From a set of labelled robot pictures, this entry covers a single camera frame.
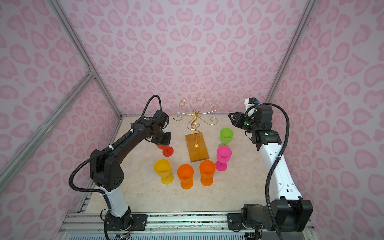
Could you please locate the red wine glass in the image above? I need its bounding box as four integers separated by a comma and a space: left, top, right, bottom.
157, 145, 174, 157

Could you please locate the green wine glass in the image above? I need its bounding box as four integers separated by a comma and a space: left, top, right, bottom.
219, 128, 234, 147

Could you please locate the yellow wine glass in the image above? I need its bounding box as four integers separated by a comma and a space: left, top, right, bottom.
154, 160, 174, 185

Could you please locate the pink wine glass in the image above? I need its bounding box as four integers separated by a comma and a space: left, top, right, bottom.
215, 146, 232, 172

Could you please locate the orange back wine glass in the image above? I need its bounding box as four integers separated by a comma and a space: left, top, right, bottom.
177, 164, 194, 190

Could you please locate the orange wine glass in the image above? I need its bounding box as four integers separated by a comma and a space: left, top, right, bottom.
199, 160, 216, 187
177, 164, 194, 190

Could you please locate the orange front wine glass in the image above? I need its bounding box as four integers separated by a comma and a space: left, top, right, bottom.
199, 160, 216, 187

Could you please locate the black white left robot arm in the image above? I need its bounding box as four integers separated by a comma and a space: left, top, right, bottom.
90, 110, 172, 231

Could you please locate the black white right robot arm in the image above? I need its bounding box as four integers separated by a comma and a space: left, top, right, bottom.
229, 103, 313, 239

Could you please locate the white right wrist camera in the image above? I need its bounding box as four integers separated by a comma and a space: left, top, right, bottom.
245, 98, 260, 117

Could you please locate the gold wire wine glass rack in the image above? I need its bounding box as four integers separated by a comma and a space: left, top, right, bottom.
173, 96, 220, 163

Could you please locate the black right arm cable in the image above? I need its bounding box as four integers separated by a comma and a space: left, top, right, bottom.
245, 102, 291, 240

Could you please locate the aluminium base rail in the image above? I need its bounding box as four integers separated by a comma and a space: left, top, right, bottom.
55, 209, 319, 240

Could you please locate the aluminium frame right post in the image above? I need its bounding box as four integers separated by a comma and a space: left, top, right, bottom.
265, 0, 319, 103

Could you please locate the aluminium frame post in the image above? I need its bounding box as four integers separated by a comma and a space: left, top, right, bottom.
265, 0, 319, 103
47, 0, 123, 119

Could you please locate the aluminium frame left post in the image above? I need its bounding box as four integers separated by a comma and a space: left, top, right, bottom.
47, 0, 123, 119

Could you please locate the aluminium frame left strut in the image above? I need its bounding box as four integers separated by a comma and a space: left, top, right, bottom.
1, 72, 95, 193

